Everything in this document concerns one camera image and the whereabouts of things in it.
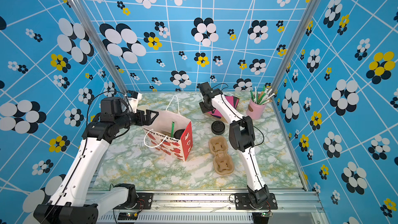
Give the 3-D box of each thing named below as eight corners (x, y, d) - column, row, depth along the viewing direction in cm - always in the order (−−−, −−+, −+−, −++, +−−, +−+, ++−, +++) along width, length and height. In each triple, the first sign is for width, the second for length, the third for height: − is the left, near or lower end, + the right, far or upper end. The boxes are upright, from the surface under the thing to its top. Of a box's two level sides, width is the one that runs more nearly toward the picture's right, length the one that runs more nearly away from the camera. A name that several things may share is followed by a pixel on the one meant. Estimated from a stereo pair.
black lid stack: (211, 135, 99) (211, 131, 95) (210, 124, 104) (211, 120, 101) (224, 135, 99) (225, 131, 95) (223, 124, 104) (224, 120, 101)
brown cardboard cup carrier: (215, 177, 82) (215, 174, 78) (207, 141, 96) (207, 137, 91) (235, 174, 84) (237, 170, 79) (225, 138, 97) (226, 134, 93)
